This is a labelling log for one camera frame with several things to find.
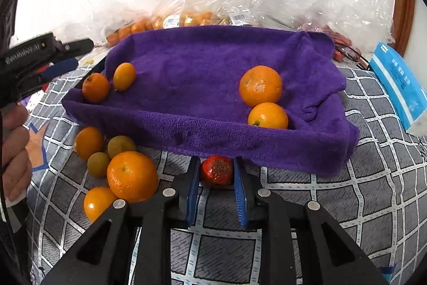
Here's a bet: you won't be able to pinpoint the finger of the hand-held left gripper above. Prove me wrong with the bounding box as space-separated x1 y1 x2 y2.
41 58 79 80
63 39 94 57

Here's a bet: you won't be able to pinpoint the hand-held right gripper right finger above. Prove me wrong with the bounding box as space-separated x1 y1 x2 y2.
232 156 391 285

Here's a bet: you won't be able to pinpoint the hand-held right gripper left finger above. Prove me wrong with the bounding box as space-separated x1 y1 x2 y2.
42 156 202 285

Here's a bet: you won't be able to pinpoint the small red tomato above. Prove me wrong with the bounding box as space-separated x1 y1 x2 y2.
200 155 234 189

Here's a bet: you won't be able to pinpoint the dark orange with stem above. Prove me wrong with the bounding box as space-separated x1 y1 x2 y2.
82 72 110 104

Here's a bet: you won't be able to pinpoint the small oval orange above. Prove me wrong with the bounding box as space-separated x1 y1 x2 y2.
113 62 137 92

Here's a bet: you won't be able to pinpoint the large round orange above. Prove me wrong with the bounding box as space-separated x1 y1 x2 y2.
239 65 283 107
107 151 159 203

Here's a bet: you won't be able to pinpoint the small round orange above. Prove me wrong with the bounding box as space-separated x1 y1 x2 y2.
247 102 289 130
83 186 118 222
74 126 105 160

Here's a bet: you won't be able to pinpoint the small yellow-green fruit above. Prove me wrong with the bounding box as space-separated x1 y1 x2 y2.
87 152 110 178
107 135 137 159

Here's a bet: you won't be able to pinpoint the purple towel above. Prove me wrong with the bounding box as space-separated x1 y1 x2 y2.
62 26 360 177

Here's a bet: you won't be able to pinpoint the person's left hand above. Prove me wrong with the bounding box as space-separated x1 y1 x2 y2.
0 103 33 205

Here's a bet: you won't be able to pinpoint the newspaper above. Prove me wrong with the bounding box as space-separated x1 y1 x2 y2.
77 45 110 67

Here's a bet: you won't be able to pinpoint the crumpled clear plastic bag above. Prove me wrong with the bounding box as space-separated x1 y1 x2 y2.
53 0 157 47

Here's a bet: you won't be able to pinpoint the grey checked star blanket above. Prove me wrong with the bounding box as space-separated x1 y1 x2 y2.
0 65 427 285

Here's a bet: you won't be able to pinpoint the black-framed eyeglasses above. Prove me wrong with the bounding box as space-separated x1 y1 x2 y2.
334 41 371 70

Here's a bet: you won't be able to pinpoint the blue white tissue pack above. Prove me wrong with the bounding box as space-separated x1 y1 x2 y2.
369 41 427 137

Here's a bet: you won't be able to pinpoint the brown wooden door frame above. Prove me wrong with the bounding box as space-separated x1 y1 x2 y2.
390 0 417 58

